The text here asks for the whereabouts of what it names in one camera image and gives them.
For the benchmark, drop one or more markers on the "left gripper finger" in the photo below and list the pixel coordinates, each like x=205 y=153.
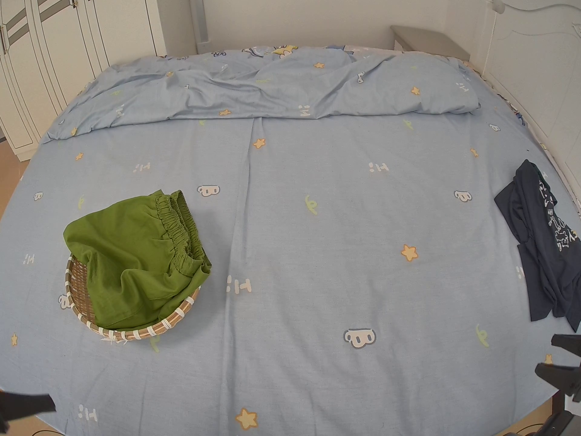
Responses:
x=22 y=404

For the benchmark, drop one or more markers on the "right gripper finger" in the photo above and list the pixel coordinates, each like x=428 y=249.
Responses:
x=563 y=379
x=569 y=345

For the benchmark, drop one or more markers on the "green shorts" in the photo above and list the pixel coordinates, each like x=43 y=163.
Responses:
x=127 y=252

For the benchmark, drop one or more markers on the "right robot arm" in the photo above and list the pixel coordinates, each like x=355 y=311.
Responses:
x=565 y=425

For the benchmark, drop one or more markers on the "round woven basket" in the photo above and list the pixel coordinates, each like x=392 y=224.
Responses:
x=78 y=289

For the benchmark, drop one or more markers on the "dark blue T-shirt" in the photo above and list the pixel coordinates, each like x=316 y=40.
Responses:
x=535 y=243

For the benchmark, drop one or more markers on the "grey bedside table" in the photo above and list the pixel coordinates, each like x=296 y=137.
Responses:
x=426 y=39

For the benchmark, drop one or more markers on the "white wardrobe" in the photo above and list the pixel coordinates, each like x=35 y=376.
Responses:
x=68 y=39

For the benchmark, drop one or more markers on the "pale blue quilt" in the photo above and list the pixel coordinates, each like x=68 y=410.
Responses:
x=272 y=89

